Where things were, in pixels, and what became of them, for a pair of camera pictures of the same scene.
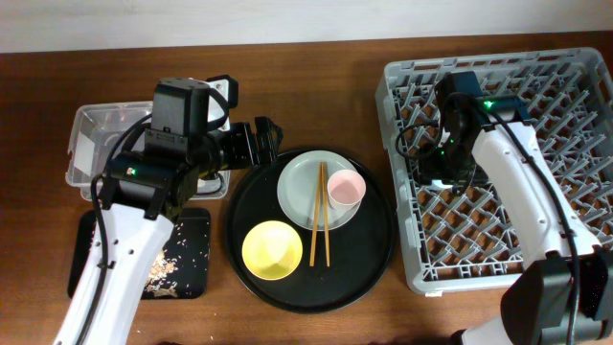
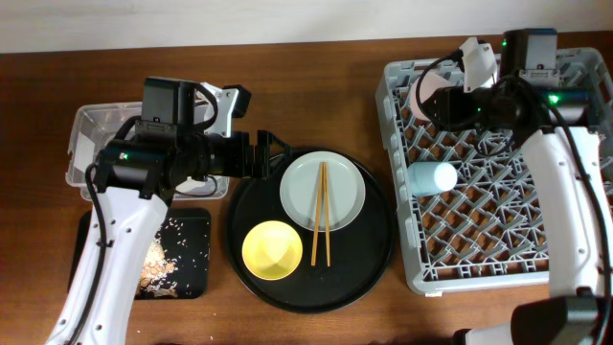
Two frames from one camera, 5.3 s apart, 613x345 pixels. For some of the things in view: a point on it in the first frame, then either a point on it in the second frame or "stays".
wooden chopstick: [317, 216] stays
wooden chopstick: [327, 212] stays
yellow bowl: [272, 250] stays
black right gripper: [428, 168] to [447, 115]
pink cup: [346, 190] to [430, 82]
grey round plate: [298, 186] stays
